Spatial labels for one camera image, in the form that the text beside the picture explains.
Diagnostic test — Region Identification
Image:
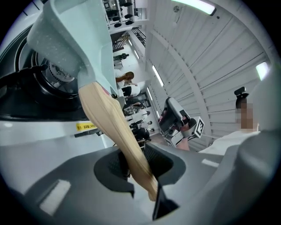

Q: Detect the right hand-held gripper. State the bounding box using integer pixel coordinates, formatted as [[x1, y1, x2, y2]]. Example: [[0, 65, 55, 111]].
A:
[[159, 97, 205, 147]]

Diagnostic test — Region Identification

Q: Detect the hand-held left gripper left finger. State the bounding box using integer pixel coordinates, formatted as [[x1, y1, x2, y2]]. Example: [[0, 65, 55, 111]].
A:
[[22, 146, 155, 225]]

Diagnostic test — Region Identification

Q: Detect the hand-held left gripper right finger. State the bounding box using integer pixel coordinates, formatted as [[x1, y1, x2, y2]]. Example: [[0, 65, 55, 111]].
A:
[[142, 69, 281, 225]]

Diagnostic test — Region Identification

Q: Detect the portable gas stove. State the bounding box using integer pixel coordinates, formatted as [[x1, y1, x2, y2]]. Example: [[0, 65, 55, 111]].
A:
[[0, 22, 117, 152]]

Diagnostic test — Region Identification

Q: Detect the mint pan with wooden handle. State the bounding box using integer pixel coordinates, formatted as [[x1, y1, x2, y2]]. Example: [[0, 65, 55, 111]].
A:
[[26, 0, 159, 202]]

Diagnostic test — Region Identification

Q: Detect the person's right forearm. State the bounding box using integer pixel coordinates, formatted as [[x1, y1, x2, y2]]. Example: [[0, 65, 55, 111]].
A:
[[175, 136, 191, 152]]

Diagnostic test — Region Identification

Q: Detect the ceiling light panel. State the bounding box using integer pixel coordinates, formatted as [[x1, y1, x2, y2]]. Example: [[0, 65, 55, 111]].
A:
[[170, 0, 217, 16], [151, 65, 165, 87], [255, 62, 270, 81]]

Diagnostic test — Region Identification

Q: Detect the person's white shirt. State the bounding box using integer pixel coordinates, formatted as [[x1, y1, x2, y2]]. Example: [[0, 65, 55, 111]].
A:
[[198, 129, 262, 155]]

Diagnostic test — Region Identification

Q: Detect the person's head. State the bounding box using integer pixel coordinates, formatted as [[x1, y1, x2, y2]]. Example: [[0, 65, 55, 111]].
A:
[[235, 101, 260, 131]]

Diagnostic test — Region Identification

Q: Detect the white display shelf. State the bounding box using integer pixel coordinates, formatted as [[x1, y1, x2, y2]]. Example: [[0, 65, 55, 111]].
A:
[[102, 0, 150, 29]]

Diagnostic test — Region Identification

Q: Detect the black head-worn camera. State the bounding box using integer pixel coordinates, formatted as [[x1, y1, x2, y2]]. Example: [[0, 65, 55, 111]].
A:
[[233, 86, 250, 109]]

